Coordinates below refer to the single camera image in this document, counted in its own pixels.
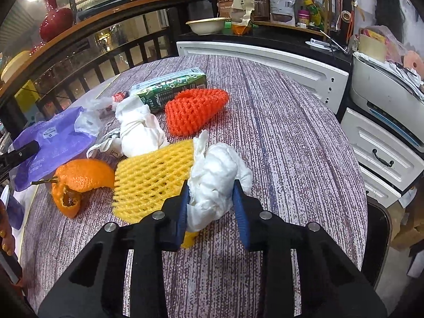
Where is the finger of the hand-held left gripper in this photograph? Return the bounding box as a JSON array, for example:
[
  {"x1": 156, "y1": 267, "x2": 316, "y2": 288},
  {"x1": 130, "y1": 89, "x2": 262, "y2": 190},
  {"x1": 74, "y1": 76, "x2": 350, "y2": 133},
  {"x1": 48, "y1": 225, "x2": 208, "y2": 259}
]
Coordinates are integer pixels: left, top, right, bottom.
[{"x1": 0, "y1": 140, "x2": 41, "y2": 174}]

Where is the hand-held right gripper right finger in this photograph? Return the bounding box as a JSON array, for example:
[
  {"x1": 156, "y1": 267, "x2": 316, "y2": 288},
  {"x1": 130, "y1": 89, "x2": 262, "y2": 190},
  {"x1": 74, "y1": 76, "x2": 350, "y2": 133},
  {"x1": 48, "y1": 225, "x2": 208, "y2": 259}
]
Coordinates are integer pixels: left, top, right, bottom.
[{"x1": 232, "y1": 179, "x2": 388, "y2": 318}]

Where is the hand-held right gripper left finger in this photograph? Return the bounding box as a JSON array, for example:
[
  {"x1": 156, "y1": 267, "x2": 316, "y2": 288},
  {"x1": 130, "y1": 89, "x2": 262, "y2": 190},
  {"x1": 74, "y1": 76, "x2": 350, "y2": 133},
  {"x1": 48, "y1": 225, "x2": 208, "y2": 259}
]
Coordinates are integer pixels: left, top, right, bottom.
[{"x1": 38, "y1": 184, "x2": 199, "y2": 318}]

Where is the purple plastic bag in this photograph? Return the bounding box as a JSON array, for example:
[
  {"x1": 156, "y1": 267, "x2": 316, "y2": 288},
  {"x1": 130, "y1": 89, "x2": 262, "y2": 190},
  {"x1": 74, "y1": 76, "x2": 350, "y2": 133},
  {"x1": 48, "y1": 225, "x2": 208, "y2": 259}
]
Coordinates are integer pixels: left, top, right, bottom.
[{"x1": 11, "y1": 107, "x2": 100, "y2": 192}]

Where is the yellow foam fruit net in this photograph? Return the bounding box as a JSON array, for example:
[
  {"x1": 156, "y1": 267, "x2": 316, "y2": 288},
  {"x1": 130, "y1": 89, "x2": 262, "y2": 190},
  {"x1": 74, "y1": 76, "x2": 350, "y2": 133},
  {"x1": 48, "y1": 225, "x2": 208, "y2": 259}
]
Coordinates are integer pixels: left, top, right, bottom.
[{"x1": 113, "y1": 139, "x2": 199, "y2": 249}]

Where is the orange peel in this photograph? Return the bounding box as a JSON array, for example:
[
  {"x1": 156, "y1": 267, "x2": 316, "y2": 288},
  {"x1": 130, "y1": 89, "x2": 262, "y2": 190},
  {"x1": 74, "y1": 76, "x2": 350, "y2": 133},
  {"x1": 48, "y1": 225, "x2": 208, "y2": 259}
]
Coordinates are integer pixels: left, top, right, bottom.
[{"x1": 31, "y1": 158, "x2": 116, "y2": 219}]

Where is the white printed plastic wrapper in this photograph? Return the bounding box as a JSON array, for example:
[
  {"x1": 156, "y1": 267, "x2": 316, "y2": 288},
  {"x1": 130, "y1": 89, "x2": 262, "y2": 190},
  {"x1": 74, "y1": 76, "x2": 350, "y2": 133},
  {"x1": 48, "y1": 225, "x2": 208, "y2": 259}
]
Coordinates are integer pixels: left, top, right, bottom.
[{"x1": 87, "y1": 129, "x2": 126, "y2": 160}]

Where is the clear plastic wrapper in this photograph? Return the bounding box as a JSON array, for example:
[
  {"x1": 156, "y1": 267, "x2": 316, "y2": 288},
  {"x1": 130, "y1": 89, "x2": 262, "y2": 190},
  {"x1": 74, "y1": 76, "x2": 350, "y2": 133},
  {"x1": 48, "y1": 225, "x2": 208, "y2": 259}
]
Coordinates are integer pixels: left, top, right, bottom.
[{"x1": 81, "y1": 91, "x2": 130, "y2": 114}]

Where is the orange foam fruit net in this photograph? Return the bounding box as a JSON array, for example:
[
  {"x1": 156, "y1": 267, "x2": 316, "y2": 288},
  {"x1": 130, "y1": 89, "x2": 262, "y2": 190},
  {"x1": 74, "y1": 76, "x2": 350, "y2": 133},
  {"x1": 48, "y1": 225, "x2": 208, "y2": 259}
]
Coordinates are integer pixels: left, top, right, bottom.
[{"x1": 165, "y1": 88, "x2": 230, "y2": 136}]

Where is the green drink carton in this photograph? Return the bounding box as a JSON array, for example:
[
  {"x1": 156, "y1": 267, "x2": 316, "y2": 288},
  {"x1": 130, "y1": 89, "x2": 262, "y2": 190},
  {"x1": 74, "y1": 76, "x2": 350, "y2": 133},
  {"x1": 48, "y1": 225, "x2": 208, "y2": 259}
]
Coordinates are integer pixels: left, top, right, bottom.
[{"x1": 129, "y1": 68, "x2": 207, "y2": 112}]

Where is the dark wooden railing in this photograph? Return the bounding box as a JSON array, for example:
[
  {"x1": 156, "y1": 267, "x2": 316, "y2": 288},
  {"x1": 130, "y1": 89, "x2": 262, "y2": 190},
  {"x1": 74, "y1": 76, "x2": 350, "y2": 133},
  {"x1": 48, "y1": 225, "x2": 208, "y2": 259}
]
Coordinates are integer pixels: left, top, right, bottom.
[{"x1": 33, "y1": 26, "x2": 179, "y2": 113}]

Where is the middle white drawer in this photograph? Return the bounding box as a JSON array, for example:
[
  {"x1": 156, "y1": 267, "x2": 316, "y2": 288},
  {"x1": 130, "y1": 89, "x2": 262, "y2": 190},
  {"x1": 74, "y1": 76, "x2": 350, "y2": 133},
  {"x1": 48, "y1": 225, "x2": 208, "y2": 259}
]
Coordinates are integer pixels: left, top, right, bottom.
[{"x1": 359, "y1": 166, "x2": 403, "y2": 207}]

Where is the red vase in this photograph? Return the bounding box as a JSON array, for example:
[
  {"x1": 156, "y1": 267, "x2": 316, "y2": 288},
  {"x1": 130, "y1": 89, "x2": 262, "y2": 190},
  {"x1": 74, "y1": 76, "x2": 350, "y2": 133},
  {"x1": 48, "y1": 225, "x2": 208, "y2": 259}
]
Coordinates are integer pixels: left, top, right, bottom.
[{"x1": 39, "y1": 0, "x2": 74, "y2": 43}]

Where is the large white drawer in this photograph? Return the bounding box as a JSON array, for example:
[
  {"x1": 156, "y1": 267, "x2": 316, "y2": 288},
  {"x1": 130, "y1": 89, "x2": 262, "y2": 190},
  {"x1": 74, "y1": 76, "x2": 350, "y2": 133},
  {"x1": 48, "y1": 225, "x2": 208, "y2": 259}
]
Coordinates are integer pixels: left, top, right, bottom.
[{"x1": 341, "y1": 108, "x2": 424, "y2": 192}]

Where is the curved white cabinet panel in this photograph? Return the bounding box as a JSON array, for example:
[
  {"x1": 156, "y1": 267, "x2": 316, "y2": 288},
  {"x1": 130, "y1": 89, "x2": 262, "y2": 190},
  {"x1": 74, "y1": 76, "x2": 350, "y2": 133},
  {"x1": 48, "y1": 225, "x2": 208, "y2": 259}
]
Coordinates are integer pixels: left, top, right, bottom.
[{"x1": 176, "y1": 41, "x2": 350, "y2": 115}]

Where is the cream bowl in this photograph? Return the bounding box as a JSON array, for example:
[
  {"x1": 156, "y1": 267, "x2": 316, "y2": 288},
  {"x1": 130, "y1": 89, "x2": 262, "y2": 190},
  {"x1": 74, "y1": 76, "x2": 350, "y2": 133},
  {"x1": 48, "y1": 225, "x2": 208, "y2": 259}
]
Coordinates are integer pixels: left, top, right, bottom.
[{"x1": 185, "y1": 17, "x2": 231, "y2": 36}]

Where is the white printer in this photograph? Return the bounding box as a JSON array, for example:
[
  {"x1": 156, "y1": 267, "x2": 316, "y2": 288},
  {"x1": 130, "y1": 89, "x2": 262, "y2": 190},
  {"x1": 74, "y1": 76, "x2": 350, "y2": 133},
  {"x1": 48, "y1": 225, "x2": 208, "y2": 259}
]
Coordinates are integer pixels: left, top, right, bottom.
[{"x1": 350, "y1": 51, "x2": 424, "y2": 153}]

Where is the white paper bag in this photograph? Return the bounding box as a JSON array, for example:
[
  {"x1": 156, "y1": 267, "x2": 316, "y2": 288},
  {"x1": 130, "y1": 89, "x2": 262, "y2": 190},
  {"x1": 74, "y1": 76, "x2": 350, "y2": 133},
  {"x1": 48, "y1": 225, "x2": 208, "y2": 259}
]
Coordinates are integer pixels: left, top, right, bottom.
[{"x1": 229, "y1": 0, "x2": 255, "y2": 35}]

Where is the brown food packet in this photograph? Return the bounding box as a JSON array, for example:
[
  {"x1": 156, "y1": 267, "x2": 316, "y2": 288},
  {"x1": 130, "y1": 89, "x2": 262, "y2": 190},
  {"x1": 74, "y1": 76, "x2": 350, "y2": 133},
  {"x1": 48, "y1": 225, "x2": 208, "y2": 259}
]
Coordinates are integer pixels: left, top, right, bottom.
[{"x1": 268, "y1": 0, "x2": 297, "y2": 26}]

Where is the wooden shelf rack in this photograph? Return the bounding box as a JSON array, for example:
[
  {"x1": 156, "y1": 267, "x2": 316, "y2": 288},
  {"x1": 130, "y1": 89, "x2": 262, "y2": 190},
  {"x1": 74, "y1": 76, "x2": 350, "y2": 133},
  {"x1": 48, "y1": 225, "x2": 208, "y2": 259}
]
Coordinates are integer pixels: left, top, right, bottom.
[{"x1": 215, "y1": 0, "x2": 332, "y2": 36}]

